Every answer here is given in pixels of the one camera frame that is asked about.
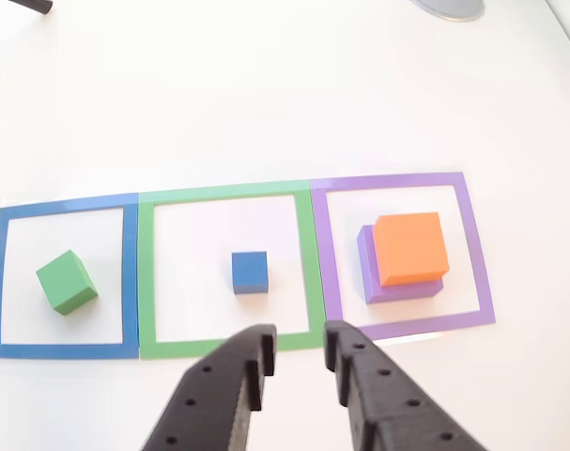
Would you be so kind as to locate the black camera tripod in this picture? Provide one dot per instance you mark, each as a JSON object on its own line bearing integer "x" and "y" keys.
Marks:
{"x": 35, "y": 4}

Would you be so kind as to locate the blue square frame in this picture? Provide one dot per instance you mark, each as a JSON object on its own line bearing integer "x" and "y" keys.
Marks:
{"x": 130, "y": 282}

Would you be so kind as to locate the small blue cube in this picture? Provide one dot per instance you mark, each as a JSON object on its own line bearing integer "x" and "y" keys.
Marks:
{"x": 249, "y": 270}

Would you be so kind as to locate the purple square frame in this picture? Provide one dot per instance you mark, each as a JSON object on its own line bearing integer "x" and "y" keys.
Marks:
{"x": 474, "y": 244}

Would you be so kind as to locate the green square frame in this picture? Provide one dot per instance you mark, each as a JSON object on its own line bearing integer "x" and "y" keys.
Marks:
{"x": 146, "y": 282}

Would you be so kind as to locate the purple block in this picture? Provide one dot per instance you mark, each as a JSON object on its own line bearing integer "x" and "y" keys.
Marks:
{"x": 366, "y": 268}

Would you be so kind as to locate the green cube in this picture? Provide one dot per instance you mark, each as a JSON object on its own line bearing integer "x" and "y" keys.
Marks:
{"x": 64, "y": 279}

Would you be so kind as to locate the orange block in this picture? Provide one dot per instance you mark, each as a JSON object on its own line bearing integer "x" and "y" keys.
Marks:
{"x": 409, "y": 244}

